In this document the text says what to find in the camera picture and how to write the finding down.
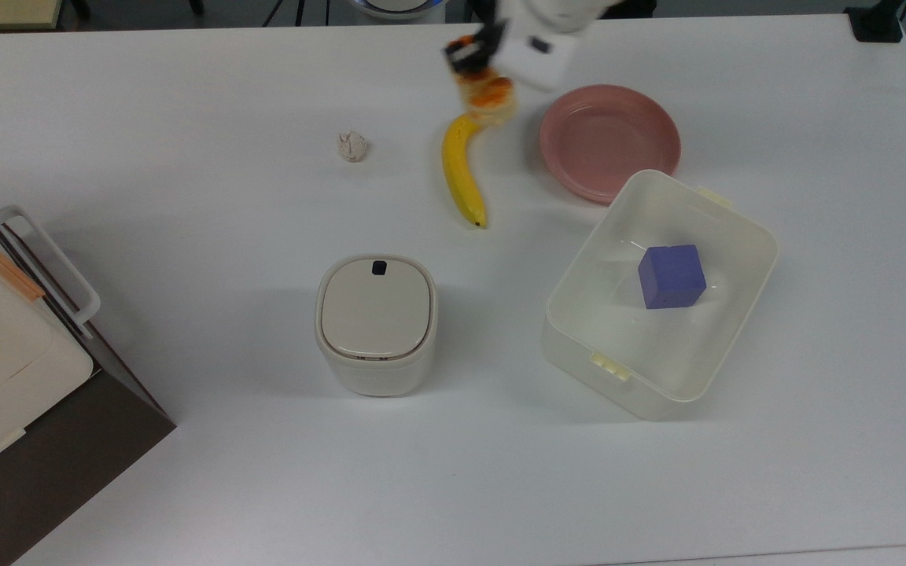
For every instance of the bread with orange glaze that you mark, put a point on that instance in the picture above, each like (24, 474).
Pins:
(489, 96)

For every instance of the white plastic storage box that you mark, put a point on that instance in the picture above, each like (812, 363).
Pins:
(579, 330)

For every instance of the black table clamp base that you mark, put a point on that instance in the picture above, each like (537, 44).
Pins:
(876, 22)

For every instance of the yellow banana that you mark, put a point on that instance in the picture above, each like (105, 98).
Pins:
(461, 169)

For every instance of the purple cube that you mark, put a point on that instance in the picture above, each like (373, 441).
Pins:
(672, 277)

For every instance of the cream desktop trash can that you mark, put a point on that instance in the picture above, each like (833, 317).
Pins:
(375, 322)

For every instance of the beige wooden desk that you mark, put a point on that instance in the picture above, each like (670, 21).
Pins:
(1, 12)

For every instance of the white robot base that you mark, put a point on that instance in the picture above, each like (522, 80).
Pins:
(396, 6)

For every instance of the crumpled white paper ball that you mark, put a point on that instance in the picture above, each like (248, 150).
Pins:
(352, 146)

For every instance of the pink plastic plate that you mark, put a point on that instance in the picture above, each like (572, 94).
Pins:
(609, 141)

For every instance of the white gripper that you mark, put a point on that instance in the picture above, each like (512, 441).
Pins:
(538, 53)

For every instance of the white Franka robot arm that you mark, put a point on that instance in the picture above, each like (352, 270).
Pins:
(559, 11)

